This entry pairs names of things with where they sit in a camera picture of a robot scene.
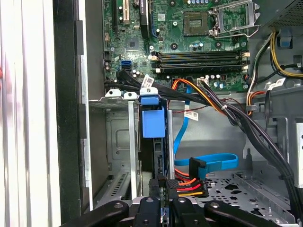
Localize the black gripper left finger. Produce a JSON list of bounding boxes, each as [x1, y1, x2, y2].
[[60, 178, 165, 227]]

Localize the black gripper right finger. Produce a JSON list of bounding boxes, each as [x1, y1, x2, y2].
[[165, 179, 282, 227]]

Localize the red orange power wire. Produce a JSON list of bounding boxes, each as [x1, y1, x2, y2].
[[175, 169, 210, 199]]

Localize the blue data wire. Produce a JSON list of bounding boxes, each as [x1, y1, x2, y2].
[[173, 84, 239, 178]]

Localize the hard disk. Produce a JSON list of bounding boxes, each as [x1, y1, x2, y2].
[[138, 94, 170, 201]]

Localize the metal disk bay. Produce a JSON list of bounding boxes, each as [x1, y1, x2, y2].
[[89, 87, 176, 209]]

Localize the black PC case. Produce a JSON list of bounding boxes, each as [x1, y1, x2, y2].
[[53, 0, 303, 227]]

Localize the black RAM slot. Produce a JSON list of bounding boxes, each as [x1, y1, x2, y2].
[[152, 61, 250, 68], [151, 56, 250, 63], [151, 51, 250, 57], [155, 67, 250, 74]]

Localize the metal drive cage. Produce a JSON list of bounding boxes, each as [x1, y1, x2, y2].
[[248, 79, 303, 213]]

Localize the square chipset chip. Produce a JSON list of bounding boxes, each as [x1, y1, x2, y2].
[[126, 37, 140, 52]]

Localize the green motherboard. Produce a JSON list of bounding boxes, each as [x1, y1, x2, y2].
[[103, 0, 263, 93]]

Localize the CPU socket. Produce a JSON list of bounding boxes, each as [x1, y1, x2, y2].
[[183, 10, 210, 37]]

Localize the black graphics card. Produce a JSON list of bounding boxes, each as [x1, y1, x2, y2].
[[139, 0, 152, 40]]

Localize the blue plastic clip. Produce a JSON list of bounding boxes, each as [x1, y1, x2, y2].
[[279, 29, 293, 47]]

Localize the black expansion slot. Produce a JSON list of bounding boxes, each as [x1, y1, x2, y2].
[[112, 0, 119, 33]]

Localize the tan expansion slot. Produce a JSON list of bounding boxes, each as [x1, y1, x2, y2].
[[122, 0, 130, 26]]

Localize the metal socket cover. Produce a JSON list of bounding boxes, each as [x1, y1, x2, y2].
[[213, 0, 261, 38]]

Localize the grey power supply unit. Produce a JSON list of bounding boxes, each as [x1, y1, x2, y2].
[[254, 0, 303, 29]]

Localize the black cable bundle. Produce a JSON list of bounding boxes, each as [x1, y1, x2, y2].
[[104, 70, 303, 227]]

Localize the orange yellow motherboard wires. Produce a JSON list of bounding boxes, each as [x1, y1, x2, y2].
[[171, 79, 229, 116]]

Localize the white orange wire bundle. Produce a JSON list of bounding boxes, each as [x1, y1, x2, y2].
[[245, 35, 273, 116]]

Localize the wire locking lever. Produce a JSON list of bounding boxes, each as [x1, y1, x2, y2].
[[213, 25, 261, 38]]

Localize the yellow black power cable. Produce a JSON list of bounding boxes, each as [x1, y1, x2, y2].
[[269, 30, 303, 79]]

